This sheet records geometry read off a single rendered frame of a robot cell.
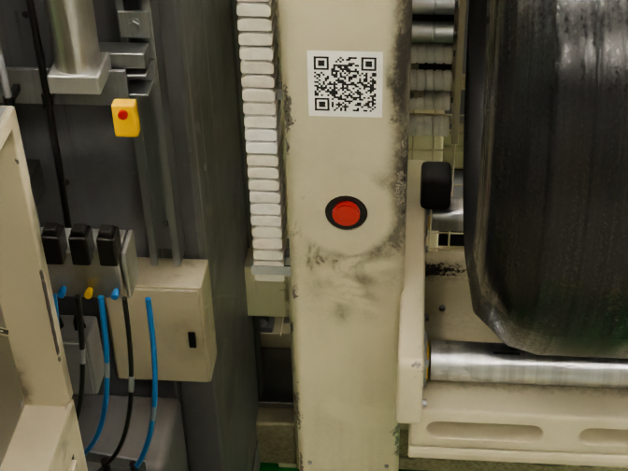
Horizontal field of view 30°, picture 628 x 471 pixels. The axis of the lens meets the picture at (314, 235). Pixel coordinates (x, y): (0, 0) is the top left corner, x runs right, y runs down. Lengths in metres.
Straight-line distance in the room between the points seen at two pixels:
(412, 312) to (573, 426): 0.22
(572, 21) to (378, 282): 0.45
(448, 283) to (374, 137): 0.42
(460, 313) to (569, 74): 0.60
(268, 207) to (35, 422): 0.34
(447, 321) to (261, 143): 0.41
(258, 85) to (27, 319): 0.34
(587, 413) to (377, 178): 0.35
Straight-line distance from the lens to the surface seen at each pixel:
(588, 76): 1.00
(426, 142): 1.90
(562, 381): 1.33
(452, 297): 1.56
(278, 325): 2.46
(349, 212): 1.26
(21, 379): 1.30
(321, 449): 1.53
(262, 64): 1.19
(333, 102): 1.20
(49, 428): 1.30
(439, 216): 1.52
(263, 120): 1.23
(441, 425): 1.38
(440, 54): 1.63
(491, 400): 1.34
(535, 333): 1.15
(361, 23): 1.15
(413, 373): 1.26
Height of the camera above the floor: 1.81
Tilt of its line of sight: 37 degrees down
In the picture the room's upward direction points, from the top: 2 degrees counter-clockwise
